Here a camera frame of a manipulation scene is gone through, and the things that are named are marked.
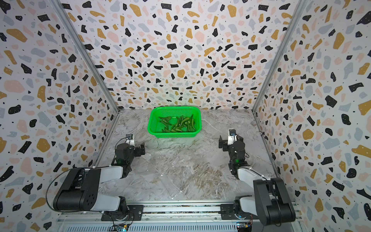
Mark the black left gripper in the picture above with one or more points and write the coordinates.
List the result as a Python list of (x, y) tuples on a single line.
[(138, 153)]

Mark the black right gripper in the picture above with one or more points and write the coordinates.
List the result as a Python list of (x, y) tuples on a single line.
[(225, 143)]

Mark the green peppers bunch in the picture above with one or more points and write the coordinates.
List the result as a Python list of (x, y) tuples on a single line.
[(170, 124), (184, 124)]

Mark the green peppers bunch front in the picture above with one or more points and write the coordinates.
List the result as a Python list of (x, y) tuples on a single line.
[(170, 124)]

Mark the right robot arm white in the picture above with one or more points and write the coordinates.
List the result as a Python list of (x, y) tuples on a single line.
[(270, 201)]

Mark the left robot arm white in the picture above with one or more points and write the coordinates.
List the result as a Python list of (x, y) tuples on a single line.
[(80, 189)]

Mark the green plastic basket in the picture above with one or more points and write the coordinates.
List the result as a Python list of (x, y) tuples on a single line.
[(154, 127)]

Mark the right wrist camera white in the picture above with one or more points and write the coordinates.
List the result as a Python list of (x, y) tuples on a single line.
[(232, 137)]

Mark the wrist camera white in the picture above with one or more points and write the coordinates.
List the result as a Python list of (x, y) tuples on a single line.
[(232, 137), (129, 139)]

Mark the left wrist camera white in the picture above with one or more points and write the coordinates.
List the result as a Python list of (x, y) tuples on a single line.
[(129, 139)]

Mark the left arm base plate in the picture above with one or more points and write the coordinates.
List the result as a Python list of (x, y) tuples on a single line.
[(132, 213)]

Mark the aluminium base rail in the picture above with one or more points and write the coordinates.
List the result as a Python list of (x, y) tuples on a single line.
[(200, 211)]

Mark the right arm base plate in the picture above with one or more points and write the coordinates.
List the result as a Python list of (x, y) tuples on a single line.
[(233, 211)]

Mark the aluminium corner post right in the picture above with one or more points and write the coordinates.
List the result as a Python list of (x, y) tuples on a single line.
[(281, 50)]

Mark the aluminium corner post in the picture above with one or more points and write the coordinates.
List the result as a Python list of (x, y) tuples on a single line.
[(58, 8), (281, 50)]

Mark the aluminium corner post left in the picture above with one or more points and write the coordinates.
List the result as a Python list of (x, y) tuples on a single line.
[(58, 8)]

